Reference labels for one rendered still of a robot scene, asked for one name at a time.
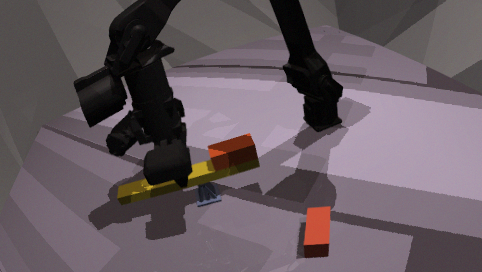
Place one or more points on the yellow bar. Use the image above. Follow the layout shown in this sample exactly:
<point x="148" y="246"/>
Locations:
<point x="229" y="157"/>

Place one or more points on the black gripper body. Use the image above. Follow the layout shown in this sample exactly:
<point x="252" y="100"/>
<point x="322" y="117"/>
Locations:
<point x="161" y="121"/>

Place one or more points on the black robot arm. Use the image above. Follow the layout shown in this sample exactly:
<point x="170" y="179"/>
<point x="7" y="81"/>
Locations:
<point x="102" y="93"/>

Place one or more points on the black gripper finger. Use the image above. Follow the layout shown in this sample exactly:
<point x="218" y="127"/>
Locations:
<point x="182" y="136"/>
<point x="182" y="182"/>

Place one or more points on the orange rectangular bar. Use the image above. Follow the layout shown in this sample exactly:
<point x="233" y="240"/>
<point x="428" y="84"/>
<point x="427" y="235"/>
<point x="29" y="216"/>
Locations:
<point x="317" y="232"/>

